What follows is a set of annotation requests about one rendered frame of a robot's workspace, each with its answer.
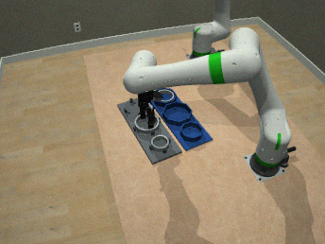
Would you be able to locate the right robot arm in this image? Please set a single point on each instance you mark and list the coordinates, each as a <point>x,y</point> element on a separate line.
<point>219,29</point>

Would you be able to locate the blue tray with octagonal pockets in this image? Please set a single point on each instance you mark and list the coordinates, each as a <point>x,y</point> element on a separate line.
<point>179,119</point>

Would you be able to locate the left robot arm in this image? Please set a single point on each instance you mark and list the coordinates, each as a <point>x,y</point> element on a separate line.
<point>243,62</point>

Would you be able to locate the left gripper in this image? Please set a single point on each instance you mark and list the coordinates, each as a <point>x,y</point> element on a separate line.
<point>144,101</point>

